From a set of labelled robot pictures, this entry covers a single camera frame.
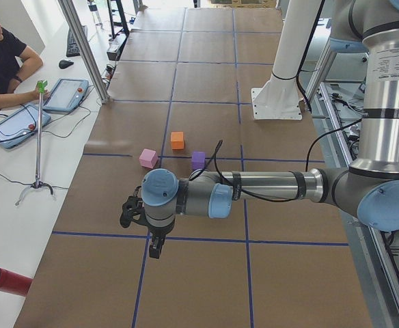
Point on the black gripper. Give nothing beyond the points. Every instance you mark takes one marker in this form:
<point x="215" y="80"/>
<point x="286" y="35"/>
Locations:
<point x="158" y="231"/>

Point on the orange foam block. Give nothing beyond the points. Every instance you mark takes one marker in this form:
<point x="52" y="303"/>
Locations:
<point x="177" y="140"/>

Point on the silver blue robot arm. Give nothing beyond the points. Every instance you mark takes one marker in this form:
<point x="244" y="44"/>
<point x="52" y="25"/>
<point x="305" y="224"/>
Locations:
<point x="367" y="189"/>

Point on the pink foam block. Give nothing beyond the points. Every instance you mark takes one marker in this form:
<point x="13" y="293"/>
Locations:
<point x="148" y="158"/>

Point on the purple foam block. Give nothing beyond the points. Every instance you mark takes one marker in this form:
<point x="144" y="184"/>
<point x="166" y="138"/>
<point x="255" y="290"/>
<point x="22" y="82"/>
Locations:
<point x="198" y="159"/>

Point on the red cylinder tube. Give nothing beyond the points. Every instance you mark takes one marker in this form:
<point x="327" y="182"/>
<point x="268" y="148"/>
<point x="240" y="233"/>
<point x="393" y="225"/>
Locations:
<point x="14" y="283"/>

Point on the far blue teach pendant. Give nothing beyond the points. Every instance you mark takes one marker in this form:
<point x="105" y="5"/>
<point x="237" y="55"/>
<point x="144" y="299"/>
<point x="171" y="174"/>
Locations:
<point x="66" y="95"/>

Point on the blue teach pendant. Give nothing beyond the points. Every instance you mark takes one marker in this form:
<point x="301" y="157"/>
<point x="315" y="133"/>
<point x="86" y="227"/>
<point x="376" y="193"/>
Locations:
<point x="19" y="126"/>
<point x="66" y="95"/>

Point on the near blue teach pendant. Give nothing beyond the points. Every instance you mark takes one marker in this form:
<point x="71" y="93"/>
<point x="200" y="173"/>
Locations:
<point x="19" y="126"/>

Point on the metal reacher grabber tool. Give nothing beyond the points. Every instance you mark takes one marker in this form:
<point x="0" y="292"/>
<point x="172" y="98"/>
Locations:
<point x="41" y="88"/>

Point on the black computer mouse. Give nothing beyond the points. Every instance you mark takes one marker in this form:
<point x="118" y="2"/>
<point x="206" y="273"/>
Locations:
<point x="65" y="63"/>

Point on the black keyboard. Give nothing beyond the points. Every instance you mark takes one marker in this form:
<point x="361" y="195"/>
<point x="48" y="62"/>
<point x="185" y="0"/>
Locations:
<point x="72" y="48"/>

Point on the seated person black shirt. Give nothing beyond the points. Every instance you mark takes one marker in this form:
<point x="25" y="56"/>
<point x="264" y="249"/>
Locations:
<point x="17" y="63"/>

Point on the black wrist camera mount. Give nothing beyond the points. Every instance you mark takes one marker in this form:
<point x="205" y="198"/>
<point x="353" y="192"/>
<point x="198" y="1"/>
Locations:
<point x="133" y="211"/>

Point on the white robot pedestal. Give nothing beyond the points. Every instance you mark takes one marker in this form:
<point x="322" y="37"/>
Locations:
<point x="278" y="99"/>

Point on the aluminium frame post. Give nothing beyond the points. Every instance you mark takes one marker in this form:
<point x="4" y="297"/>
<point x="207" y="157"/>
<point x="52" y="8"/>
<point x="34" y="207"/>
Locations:
<point x="72" y="19"/>

